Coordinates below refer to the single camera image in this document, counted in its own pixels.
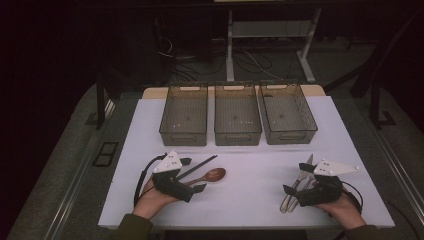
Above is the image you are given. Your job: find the person's right hand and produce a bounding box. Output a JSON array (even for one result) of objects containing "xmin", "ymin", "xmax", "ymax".
[{"xmin": 313, "ymin": 191, "xmax": 367, "ymax": 231}]

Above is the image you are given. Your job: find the black floor cable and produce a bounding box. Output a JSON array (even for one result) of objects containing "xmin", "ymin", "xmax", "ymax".
[{"xmin": 384, "ymin": 199, "xmax": 421, "ymax": 240}]

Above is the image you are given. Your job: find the white table mat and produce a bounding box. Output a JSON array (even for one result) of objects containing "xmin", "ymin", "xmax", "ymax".
[{"xmin": 98, "ymin": 95, "xmax": 396, "ymax": 230}]

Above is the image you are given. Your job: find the black chopstick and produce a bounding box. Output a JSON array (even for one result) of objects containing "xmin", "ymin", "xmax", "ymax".
[
  {"xmin": 175, "ymin": 157, "xmax": 216, "ymax": 181},
  {"xmin": 178, "ymin": 154, "xmax": 218, "ymax": 178}
]

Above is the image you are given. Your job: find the brown wooden spoon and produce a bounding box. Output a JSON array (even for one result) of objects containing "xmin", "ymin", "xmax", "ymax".
[{"xmin": 182, "ymin": 167, "xmax": 227, "ymax": 187}]

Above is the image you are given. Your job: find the black metal stand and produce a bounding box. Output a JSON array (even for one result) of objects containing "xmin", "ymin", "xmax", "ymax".
[{"xmin": 369, "ymin": 81, "xmax": 398, "ymax": 131}]

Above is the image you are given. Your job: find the tangle of floor cables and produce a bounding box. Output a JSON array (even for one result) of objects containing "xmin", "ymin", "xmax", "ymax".
[{"xmin": 156, "ymin": 33, "xmax": 284, "ymax": 83}]

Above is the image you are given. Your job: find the metal table knife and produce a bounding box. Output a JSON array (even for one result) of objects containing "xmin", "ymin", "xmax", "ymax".
[{"xmin": 279, "ymin": 153, "xmax": 315, "ymax": 214}]

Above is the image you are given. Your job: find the person's left hand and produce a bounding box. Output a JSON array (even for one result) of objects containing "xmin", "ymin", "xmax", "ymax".
[{"xmin": 132, "ymin": 178, "xmax": 179, "ymax": 221}]

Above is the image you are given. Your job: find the white metal stand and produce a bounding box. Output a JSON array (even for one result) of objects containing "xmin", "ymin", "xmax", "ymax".
[{"xmin": 226, "ymin": 8, "xmax": 323, "ymax": 84}]

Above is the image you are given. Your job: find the black floor socket frame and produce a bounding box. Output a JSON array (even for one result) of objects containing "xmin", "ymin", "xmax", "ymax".
[{"xmin": 92, "ymin": 141, "xmax": 120, "ymax": 168}]

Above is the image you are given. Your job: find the right hand-held gripper black cable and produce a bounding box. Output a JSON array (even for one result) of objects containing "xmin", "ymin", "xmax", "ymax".
[{"xmin": 341, "ymin": 181, "xmax": 364, "ymax": 214}]

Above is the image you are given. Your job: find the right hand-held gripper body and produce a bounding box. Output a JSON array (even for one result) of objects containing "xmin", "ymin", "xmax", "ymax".
[{"xmin": 296, "ymin": 159, "xmax": 361, "ymax": 208}]

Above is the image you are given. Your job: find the clear grey plastic bin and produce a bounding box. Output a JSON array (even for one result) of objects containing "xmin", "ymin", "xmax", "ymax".
[
  {"xmin": 213, "ymin": 83, "xmax": 263, "ymax": 147},
  {"xmin": 159, "ymin": 83, "xmax": 209, "ymax": 147},
  {"xmin": 258, "ymin": 81, "xmax": 319, "ymax": 146}
]

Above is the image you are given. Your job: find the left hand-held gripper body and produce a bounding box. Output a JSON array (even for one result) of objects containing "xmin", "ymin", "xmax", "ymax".
[{"xmin": 151, "ymin": 149, "xmax": 196, "ymax": 204}]

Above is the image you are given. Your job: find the aluminium frame rail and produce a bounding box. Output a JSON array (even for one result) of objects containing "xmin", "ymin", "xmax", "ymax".
[
  {"xmin": 369, "ymin": 126, "xmax": 424, "ymax": 218},
  {"xmin": 43, "ymin": 99, "xmax": 116, "ymax": 240}
]

